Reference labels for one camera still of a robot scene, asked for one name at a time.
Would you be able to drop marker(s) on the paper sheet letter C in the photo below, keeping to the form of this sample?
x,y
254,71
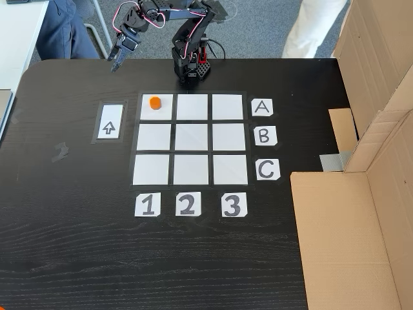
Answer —
x,y
267,170

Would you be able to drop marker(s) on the black clamp with red knob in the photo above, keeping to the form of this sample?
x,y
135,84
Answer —
x,y
202,56

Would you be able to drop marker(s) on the paper sheet letter B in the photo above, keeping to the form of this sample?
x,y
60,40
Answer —
x,y
265,135

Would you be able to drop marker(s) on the seated person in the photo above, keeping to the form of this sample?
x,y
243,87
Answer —
x,y
61,32

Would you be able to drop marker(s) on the white side table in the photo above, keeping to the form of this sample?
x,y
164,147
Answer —
x,y
16,38

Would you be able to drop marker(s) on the standing person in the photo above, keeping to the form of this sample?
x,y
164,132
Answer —
x,y
309,29

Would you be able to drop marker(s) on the paper sheet with arrow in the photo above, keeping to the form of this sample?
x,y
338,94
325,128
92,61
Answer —
x,y
109,121

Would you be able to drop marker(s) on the clear tape scraps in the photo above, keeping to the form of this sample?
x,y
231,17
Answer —
x,y
59,153

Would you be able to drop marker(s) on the paper sheet number 1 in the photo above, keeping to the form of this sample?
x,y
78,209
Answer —
x,y
147,204

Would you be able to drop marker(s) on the white nine-square grid sheet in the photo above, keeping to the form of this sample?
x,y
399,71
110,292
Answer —
x,y
192,139

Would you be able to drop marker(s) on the white metal chair frame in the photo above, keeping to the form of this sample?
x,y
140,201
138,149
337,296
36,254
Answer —
x,y
100,35

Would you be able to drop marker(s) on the round orange token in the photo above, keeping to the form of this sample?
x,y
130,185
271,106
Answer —
x,y
155,102

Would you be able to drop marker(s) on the brown cardboard box screen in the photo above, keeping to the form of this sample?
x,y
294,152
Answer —
x,y
348,242

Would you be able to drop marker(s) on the paper sheet letter A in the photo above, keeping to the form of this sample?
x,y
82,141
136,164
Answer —
x,y
262,108

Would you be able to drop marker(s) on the paper sheet number 3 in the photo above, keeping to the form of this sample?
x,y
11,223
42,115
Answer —
x,y
234,204

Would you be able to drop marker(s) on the paper sheet number 2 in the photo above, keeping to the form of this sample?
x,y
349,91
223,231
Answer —
x,y
188,203

